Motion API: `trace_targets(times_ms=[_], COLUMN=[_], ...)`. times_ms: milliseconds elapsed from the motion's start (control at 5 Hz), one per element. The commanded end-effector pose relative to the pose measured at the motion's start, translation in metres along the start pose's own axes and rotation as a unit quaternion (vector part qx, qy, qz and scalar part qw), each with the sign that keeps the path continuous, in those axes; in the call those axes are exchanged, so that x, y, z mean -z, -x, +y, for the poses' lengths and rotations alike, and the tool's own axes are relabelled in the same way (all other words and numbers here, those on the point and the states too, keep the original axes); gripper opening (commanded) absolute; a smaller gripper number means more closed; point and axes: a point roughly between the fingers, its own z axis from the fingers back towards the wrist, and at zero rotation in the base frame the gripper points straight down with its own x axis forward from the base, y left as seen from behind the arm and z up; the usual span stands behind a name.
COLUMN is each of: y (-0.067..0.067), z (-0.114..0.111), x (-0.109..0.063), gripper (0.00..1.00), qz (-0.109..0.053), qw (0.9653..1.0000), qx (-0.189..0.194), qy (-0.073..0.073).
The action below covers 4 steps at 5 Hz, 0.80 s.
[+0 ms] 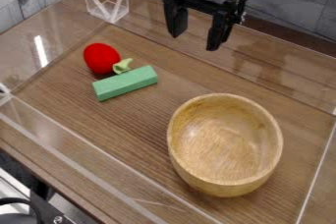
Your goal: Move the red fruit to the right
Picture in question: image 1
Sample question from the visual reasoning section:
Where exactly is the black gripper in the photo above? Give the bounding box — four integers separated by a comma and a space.
163, 0, 248, 51

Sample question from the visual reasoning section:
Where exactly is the red felt strawberry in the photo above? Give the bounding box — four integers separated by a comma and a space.
84, 43, 132, 75

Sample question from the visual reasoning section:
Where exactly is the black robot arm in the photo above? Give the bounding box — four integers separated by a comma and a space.
162, 0, 248, 51

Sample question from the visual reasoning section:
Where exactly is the green rectangular block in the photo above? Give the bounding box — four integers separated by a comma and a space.
92, 66, 158, 101

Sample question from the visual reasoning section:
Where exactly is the wooden bowl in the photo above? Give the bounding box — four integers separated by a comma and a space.
167, 93, 284, 197

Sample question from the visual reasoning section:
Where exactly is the clear acrylic enclosure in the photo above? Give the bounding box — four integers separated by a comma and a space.
0, 0, 336, 224

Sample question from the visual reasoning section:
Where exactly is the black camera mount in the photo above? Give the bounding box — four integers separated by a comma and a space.
0, 192, 78, 224

